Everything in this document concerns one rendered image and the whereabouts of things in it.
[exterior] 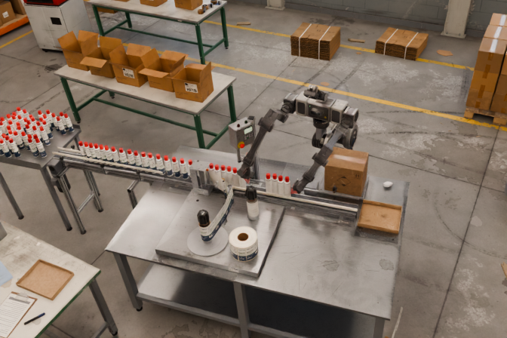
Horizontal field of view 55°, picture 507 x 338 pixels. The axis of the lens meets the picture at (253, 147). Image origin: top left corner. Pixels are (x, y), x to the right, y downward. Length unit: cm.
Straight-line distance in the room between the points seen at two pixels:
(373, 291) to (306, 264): 49
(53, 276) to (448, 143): 438
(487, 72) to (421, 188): 167
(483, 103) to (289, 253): 364
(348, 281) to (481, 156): 297
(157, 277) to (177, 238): 74
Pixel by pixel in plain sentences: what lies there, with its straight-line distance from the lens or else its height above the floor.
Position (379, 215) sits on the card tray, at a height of 83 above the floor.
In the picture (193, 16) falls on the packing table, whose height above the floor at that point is 78.
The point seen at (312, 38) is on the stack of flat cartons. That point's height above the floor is 32.
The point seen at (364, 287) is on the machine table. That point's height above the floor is 83.
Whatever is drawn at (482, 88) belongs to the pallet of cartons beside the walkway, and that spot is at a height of 42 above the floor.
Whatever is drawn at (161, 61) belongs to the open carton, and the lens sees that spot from 590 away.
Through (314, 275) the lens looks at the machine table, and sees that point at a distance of 352.
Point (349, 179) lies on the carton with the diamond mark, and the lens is 393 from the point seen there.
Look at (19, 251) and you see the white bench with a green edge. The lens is 428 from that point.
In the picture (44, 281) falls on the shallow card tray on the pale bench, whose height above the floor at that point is 80.
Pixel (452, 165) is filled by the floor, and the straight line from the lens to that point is 581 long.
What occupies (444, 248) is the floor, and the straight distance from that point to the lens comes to 492.
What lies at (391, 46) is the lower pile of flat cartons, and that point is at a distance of 774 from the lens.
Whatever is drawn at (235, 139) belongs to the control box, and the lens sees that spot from 374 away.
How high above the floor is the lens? 363
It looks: 38 degrees down
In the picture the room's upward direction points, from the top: 5 degrees counter-clockwise
